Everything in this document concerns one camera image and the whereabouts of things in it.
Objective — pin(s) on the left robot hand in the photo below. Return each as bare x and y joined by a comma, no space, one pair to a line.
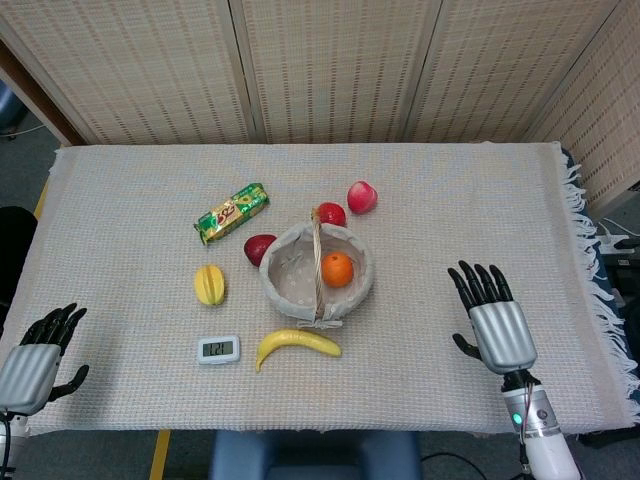
30,370

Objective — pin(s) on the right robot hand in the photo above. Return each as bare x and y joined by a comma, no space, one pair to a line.
500,332

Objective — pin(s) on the orange fruit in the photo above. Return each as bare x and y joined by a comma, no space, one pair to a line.
337,270

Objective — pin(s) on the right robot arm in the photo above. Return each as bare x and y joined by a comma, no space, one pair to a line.
537,435

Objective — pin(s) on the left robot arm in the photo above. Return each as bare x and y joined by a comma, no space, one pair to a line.
9,440

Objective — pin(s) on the fabric lined wicker basket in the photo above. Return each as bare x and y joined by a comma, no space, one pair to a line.
300,280

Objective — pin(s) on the beige woven tablecloth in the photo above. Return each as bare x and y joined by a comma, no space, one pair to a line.
150,300

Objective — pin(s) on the white power strip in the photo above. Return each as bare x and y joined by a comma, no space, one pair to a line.
614,245

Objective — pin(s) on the white digital timer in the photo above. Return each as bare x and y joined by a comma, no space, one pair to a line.
219,349

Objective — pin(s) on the pink red apple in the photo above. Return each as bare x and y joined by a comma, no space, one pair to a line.
362,197

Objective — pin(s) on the yellow starfruit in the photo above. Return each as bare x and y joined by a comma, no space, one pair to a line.
210,285

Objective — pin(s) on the bright red fruit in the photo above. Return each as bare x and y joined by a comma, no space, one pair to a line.
332,214

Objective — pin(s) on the yellow banana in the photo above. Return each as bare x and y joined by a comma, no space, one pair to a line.
295,345

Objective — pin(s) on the blue chair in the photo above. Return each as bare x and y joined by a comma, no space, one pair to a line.
315,455

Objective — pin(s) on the green yellow biscuit pack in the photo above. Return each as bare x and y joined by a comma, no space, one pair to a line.
232,212

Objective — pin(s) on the dark red fruit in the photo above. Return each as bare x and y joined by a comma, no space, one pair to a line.
256,247

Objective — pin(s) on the woven folding screen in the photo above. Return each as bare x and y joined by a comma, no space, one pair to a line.
320,70

